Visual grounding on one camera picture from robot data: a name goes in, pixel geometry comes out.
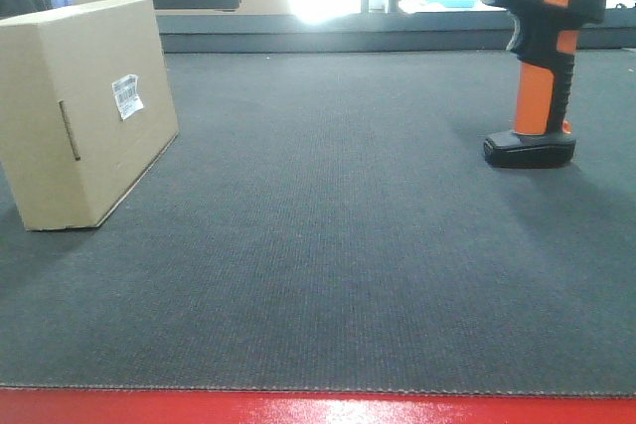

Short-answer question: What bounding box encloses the brown cardboard package box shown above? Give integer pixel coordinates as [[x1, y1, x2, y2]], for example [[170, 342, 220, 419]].
[[1, 0, 179, 230]]

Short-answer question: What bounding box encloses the orange black barcode scanner gun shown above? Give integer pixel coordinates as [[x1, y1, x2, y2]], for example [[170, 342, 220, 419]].
[[481, 0, 606, 169]]

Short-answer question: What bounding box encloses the dark grey fabric mat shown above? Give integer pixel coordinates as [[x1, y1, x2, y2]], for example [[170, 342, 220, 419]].
[[1, 50, 635, 396]]

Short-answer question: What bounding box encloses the raised grey mat platform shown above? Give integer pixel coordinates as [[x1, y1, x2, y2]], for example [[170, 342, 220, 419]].
[[156, 10, 636, 55]]

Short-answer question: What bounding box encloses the blue tray in background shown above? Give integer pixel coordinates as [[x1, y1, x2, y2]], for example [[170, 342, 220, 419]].
[[425, 0, 477, 10]]

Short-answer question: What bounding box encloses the red metal table frame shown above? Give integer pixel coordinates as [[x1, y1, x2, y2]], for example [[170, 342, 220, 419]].
[[1, 388, 635, 423]]

